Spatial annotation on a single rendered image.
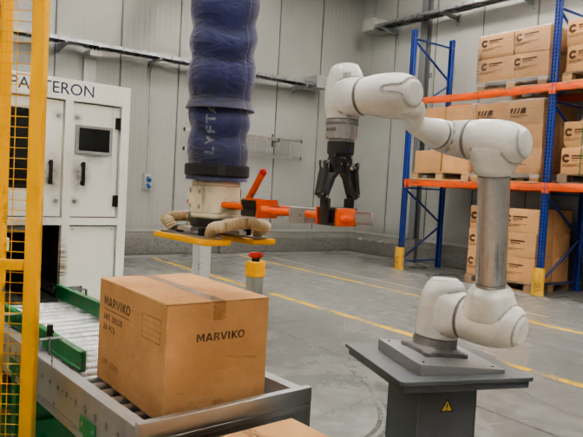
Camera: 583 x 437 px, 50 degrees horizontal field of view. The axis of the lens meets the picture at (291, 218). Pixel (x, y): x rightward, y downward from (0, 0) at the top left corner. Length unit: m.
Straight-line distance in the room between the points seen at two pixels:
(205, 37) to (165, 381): 1.13
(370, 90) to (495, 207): 0.67
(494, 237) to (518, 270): 7.71
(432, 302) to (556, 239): 7.90
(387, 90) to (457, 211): 10.58
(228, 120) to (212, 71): 0.17
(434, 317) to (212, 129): 1.01
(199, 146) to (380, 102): 0.74
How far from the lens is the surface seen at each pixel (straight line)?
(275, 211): 1.89
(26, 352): 2.66
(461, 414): 2.37
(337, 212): 1.68
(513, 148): 2.03
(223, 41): 2.13
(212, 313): 2.14
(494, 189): 2.09
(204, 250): 5.35
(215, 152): 2.10
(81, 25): 11.36
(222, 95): 2.11
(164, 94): 11.73
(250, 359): 2.27
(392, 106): 1.61
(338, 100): 1.71
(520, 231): 9.79
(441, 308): 2.26
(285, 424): 2.22
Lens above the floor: 1.35
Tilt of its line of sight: 3 degrees down
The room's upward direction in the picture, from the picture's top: 3 degrees clockwise
